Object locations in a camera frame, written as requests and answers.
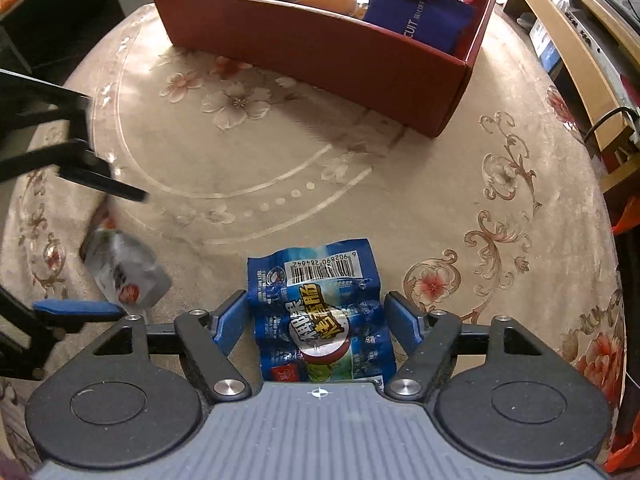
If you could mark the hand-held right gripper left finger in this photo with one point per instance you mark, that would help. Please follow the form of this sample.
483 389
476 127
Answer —
231 320

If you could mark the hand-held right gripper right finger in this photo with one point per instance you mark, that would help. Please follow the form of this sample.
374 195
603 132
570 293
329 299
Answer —
400 320

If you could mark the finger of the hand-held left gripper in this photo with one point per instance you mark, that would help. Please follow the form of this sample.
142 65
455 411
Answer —
80 162
75 309

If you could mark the silver chicken snack pouch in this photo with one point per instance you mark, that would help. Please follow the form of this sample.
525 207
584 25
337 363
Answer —
130 270

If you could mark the blue green snack packet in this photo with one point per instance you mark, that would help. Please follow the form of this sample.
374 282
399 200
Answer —
320 310

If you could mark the red cardboard box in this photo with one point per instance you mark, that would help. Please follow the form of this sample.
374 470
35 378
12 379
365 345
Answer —
325 60

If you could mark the purple wafer biscuit packet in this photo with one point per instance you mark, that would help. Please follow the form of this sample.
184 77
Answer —
415 15

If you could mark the long dark side table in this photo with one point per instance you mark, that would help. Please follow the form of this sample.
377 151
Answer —
60 25

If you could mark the blue white box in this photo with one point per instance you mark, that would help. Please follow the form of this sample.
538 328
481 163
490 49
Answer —
546 47

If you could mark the wooden television cabinet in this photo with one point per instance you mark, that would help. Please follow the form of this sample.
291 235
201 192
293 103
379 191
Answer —
575 35

